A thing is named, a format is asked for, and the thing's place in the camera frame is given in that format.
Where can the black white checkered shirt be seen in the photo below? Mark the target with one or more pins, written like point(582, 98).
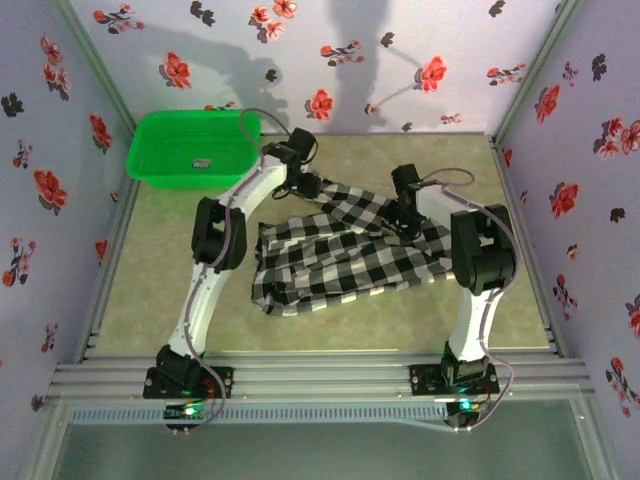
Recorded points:
point(350, 260)

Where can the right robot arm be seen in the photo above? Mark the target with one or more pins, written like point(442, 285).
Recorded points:
point(475, 320)

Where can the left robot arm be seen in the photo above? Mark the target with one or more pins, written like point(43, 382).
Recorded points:
point(200, 310)

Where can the small label sticker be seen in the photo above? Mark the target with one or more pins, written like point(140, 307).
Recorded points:
point(201, 163)

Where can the green plastic basket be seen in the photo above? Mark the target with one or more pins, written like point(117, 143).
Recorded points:
point(192, 145)

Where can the right controller circuit board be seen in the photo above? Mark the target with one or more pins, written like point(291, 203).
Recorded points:
point(467, 406)

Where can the controller circuit board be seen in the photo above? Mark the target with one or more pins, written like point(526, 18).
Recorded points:
point(187, 411)
point(467, 406)

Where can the left controller circuit board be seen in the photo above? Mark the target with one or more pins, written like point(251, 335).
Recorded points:
point(187, 411)

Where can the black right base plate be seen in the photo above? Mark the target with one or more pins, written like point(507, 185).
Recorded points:
point(425, 380)

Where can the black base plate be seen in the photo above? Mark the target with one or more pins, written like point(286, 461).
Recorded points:
point(222, 382)
point(425, 380)

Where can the aluminium mounting rail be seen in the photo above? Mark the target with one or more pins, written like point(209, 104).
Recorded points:
point(320, 372)

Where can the aluminium frame post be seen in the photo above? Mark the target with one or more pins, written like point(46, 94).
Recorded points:
point(540, 65)
point(92, 60)

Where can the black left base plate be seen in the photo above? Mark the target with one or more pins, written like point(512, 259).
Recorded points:
point(222, 382)

